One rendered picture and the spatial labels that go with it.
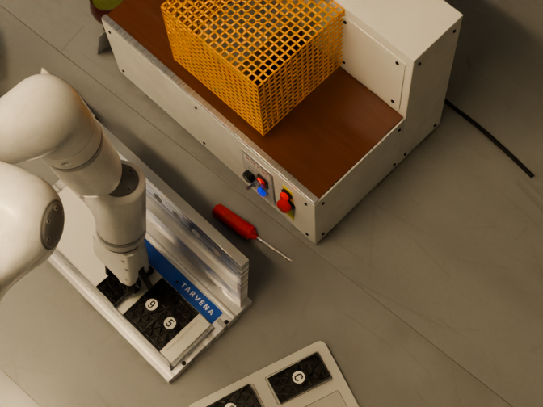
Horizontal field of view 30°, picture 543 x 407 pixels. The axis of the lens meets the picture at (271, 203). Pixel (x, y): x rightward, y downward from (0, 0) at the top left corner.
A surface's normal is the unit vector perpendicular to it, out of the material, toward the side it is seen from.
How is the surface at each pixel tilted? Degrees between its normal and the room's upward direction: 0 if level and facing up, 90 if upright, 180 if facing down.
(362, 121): 0
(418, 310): 0
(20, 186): 24
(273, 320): 0
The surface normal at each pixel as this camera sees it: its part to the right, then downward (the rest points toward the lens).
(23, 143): 0.27, 0.76
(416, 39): -0.05, -0.40
